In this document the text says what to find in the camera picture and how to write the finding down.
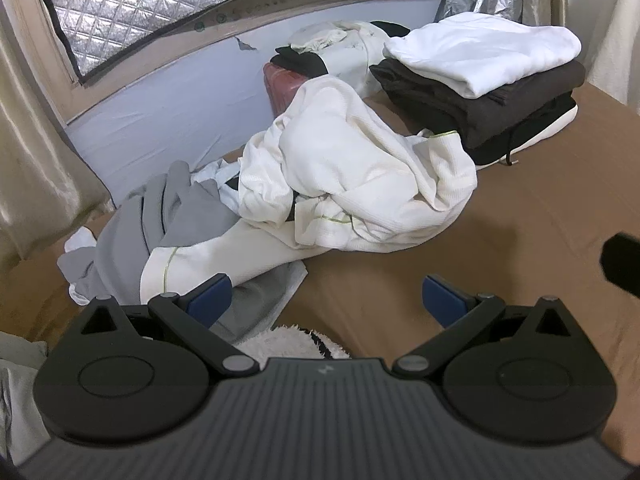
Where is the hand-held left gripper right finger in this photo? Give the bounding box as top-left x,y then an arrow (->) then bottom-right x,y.
392,275 -> 583,376

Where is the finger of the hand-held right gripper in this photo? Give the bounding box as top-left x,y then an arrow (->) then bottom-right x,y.
599,231 -> 640,302

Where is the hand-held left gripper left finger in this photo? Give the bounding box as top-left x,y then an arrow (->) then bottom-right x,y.
65,274 -> 261,378

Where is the white hoodie with green trim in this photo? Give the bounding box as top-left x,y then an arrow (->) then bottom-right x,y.
140,76 -> 478,306

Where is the fluffy white striped garment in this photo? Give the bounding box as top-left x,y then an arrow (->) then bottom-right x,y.
235,324 -> 351,361

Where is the grey garment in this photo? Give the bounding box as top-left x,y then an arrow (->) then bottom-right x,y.
56,160 -> 308,346

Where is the small white cloth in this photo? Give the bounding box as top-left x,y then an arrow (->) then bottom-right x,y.
64,227 -> 98,253

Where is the folded black garment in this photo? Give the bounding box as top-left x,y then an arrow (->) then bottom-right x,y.
465,92 -> 578,167

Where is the red suitcase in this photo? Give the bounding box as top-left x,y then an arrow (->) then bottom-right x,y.
263,62 -> 308,116

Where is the grey-green cloth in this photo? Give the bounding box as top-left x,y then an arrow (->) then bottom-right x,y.
0,332 -> 51,466

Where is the black cloth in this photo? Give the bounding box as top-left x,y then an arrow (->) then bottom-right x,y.
274,46 -> 328,78

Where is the crumpled white garment pile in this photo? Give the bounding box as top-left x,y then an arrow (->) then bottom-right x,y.
289,20 -> 396,98

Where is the quilted silver insulation sheet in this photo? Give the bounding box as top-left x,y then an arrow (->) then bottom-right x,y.
37,0 -> 466,83

